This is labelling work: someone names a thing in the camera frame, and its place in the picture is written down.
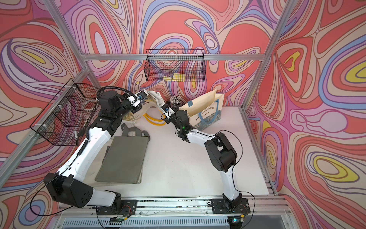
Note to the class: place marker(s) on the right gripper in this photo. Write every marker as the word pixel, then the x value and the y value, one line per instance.
pixel 167 119

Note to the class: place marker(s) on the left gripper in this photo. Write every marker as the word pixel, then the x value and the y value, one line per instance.
pixel 136 109

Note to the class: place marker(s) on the white yellow-handled bag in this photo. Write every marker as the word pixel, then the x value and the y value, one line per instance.
pixel 153 100

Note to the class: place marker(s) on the cream blue-handled tote bag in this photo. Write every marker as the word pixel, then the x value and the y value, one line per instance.
pixel 204 110

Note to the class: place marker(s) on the olive green canvas bag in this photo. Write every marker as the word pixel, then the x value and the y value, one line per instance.
pixel 124 158

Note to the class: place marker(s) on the cream canvas tote bag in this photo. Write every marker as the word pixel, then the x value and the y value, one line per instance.
pixel 95 167

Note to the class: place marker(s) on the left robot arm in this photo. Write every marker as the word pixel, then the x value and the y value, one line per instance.
pixel 67 184

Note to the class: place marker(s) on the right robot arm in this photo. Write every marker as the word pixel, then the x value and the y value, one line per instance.
pixel 222 156

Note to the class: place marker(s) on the black cup of sticks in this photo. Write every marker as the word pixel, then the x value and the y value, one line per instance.
pixel 175 102

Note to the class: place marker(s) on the yellow sticky notes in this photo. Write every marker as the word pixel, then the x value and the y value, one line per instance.
pixel 176 77

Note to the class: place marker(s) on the black wire basket back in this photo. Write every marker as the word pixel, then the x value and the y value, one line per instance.
pixel 193 67

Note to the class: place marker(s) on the black wire basket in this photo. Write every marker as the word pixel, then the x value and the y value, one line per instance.
pixel 65 118
pixel 193 67

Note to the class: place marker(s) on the aluminium frame crossbar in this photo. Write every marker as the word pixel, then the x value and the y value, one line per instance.
pixel 138 57

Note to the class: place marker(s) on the black wire basket left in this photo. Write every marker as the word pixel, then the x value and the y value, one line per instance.
pixel 65 118

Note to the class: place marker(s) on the aluminium frame post left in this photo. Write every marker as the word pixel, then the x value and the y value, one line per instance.
pixel 57 12

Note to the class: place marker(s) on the aluminium frame post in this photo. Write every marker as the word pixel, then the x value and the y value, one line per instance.
pixel 284 17
pixel 57 12

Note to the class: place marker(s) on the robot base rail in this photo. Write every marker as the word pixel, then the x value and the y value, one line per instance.
pixel 185 213

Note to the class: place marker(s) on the aluminium frame post right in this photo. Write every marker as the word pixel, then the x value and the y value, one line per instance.
pixel 284 17

